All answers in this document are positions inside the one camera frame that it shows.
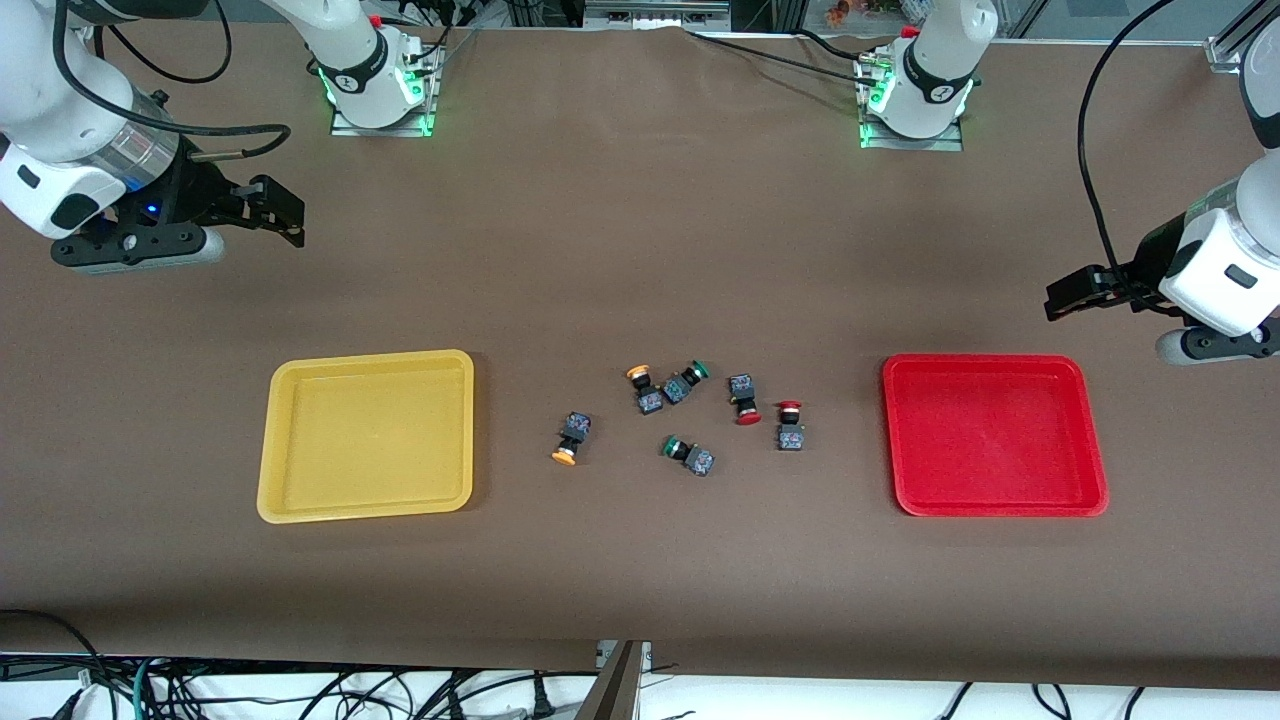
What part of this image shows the green push button switch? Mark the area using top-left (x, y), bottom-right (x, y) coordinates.
top-left (663, 360), bottom-right (712, 406)
top-left (662, 435), bottom-right (716, 478)

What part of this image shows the teal floor cable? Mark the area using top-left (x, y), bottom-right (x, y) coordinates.
top-left (130, 657), bottom-right (163, 720)

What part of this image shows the red plastic tray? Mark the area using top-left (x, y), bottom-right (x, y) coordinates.
top-left (881, 354), bottom-right (1110, 519)

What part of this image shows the aluminium corner bracket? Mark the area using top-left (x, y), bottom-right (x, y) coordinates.
top-left (1204, 34), bottom-right (1263, 73)

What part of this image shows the black table cable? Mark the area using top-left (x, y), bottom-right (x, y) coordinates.
top-left (685, 28), bottom-right (886, 89)

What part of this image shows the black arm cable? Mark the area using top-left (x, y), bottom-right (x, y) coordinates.
top-left (52, 0), bottom-right (293, 163)
top-left (1077, 0), bottom-right (1181, 301)

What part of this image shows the black floor cable bundle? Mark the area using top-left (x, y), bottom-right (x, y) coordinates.
top-left (0, 607), bottom-right (561, 720)

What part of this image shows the yellow push button switch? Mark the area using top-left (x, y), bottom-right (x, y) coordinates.
top-left (626, 364), bottom-right (667, 417)
top-left (551, 411), bottom-right (592, 468)

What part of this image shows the black electronics box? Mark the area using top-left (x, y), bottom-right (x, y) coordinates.
top-left (584, 0), bottom-right (733, 33)

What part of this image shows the yellow plastic tray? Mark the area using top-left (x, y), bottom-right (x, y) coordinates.
top-left (256, 349), bottom-right (476, 525)

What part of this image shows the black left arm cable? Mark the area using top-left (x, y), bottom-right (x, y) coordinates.
top-left (1077, 0), bottom-right (1181, 301)

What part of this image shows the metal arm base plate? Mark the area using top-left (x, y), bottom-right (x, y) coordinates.
top-left (856, 55), bottom-right (967, 153)
top-left (330, 60), bottom-right (443, 138)

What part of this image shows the aluminium frame profile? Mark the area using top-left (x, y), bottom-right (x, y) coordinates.
top-left (588, 640), bottom-right (653, 720)

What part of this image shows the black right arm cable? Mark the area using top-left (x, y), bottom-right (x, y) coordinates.
top-left (52, 0), bottom-right (293, 163)

